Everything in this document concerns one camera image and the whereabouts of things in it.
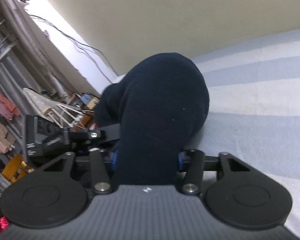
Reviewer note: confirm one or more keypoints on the white folded ironing board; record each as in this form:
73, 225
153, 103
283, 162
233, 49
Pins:
63, 115

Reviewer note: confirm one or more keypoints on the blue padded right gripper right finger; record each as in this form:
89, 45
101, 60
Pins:
182, 161

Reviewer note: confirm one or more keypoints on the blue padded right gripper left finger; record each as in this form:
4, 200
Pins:
112, 163

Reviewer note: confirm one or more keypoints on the navy garment with white stripes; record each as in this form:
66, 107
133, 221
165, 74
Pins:
160, 105

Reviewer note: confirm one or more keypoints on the pink hanging clothes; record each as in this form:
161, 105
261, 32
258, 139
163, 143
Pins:
8, 111

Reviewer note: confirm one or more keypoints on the yellow container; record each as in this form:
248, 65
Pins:
16, 169

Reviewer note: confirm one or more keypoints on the grey curtain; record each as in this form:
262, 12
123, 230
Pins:
26, 63

